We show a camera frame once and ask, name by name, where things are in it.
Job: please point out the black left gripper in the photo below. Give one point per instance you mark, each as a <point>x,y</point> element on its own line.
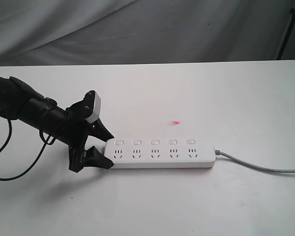
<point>78,129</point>

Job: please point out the white five-outlet power strip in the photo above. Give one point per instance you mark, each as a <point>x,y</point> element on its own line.
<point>160,153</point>

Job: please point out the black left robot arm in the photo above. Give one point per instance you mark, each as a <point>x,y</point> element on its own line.
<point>19,101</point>

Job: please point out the red paint mark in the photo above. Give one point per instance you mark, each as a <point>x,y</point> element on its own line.
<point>174,122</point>

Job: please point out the grey backdrop cloth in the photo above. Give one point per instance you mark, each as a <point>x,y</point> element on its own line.
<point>84,32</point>

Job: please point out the black tripod stand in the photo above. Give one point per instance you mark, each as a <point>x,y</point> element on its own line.
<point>287,34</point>

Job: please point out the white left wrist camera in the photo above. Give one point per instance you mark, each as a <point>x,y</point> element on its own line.
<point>92,106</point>

